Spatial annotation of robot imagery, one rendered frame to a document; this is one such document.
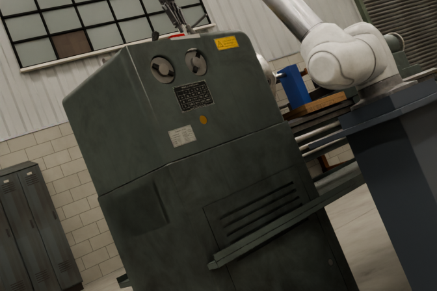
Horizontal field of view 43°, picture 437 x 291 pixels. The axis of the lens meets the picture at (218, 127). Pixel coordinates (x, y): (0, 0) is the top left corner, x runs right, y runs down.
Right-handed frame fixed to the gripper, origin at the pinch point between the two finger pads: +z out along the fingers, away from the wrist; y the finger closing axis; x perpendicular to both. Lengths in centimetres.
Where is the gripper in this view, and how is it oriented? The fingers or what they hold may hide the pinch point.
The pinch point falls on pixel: (185, 32)
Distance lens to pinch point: 248.8
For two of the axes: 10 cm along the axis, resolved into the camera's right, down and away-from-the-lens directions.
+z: 4.5, 8.8, -1.4
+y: -4.5, 0.8, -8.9
